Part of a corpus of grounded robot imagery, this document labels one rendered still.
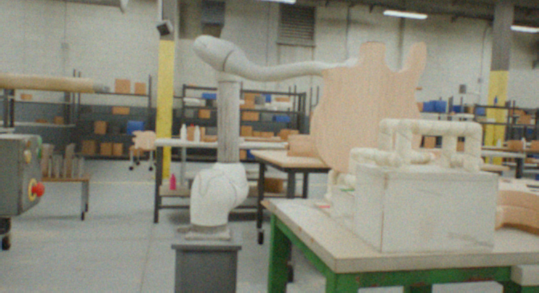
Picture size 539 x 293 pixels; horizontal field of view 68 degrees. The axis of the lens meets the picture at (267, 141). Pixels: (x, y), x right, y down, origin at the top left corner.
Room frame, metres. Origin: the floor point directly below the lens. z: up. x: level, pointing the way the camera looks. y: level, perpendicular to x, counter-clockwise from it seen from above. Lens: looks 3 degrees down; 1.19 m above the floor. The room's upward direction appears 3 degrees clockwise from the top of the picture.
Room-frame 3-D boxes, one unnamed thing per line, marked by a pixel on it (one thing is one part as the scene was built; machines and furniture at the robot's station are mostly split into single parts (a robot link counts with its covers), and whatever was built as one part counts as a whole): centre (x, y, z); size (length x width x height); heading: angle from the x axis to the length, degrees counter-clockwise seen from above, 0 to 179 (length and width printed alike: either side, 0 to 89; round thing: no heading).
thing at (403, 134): (0.85, -0.29, 1.15); 0.03 x 0.03 x 0.09
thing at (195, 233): (1.67, 0.25, 0.73); 0.22 x 0.18 x 0.06; 96
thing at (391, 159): (0.89, -0.27, 1.12); 0.11 x 0.03 x 0.03; 12
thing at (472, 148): (0.89, -0.45, 1.15); 0.03 x 0.03 x 0.09
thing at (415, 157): (1.03, -0.34, 1.12); 0.20 x 0.03 x 0.03; 101
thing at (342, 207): (1.07, -0.33, 0.98); 0.27 x 0.16 x 0.09; 102
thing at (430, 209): (0.92, -0.36, 1.02); 0.27 x 0.15 x 0.17; 102
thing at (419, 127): (0.87, -0.37, 1.20); 0.20 x 0.03 x 0.03; 101
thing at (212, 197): (1.68, 0.23, 0.87); 0.18 x 0.16 x 0.22; 163
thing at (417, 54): (1.25, -0.43, 1.40); 0.07 x 0.04 x 0.10; 102
